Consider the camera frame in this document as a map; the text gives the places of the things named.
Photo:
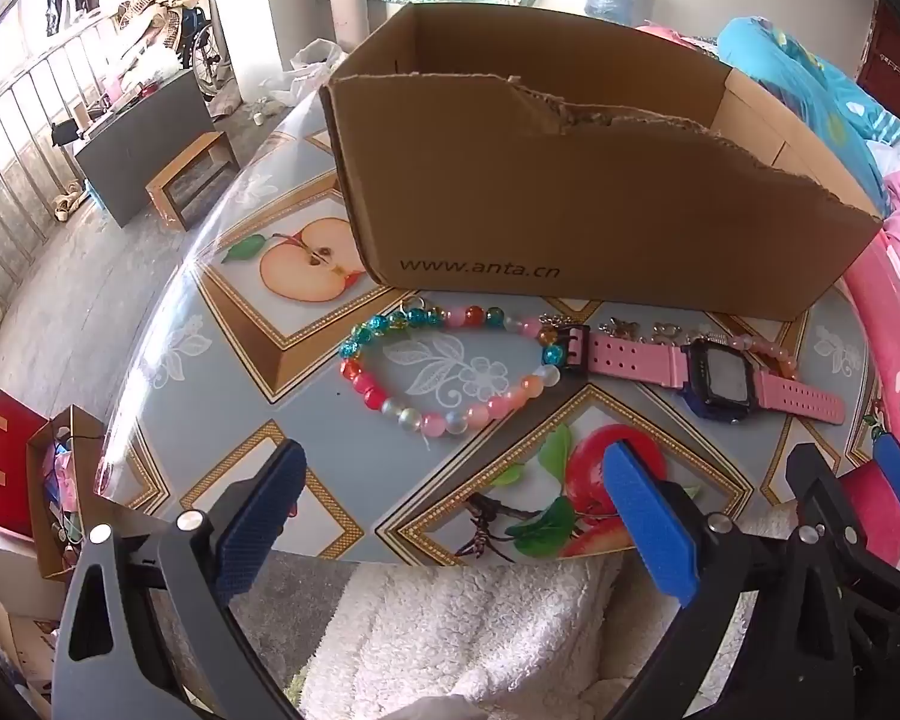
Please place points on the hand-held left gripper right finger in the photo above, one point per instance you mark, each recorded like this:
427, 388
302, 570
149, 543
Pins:
649, 517

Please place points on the wheelchair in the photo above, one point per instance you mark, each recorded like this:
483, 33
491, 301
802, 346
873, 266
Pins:
210, 52

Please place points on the gold butterfly charm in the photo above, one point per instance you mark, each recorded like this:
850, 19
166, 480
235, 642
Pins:
621, 330

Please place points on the brown cardboard box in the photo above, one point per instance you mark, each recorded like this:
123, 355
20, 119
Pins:
570, 202

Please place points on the brown paper bag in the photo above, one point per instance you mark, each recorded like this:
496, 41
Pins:
41, 510

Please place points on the metal balcony railing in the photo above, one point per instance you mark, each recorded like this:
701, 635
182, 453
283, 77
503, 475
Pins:
15, 127

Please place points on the pile of cloths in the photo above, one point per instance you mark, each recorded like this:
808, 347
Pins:
157, 0

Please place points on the red gift bag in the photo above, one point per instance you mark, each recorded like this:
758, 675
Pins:
11, 465

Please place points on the small wooden stool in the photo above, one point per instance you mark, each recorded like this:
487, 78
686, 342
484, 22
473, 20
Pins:
187, 157

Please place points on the grey cabinet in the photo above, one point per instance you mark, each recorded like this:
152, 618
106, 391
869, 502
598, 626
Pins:
142, 142

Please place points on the blue printed quilt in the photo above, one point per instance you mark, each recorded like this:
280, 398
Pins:
795, 82

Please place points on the dark red door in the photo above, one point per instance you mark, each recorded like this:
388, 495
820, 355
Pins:
896, 52

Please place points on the gold heart charm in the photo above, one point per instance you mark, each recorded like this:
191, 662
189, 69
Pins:
667, 331

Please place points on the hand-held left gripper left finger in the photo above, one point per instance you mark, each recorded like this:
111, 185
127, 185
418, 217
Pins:
262, 517

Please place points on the white plastic bag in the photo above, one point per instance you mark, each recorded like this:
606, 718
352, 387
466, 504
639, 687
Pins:
311, 60

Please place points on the white fluffy towel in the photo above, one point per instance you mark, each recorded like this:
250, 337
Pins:
457, 630

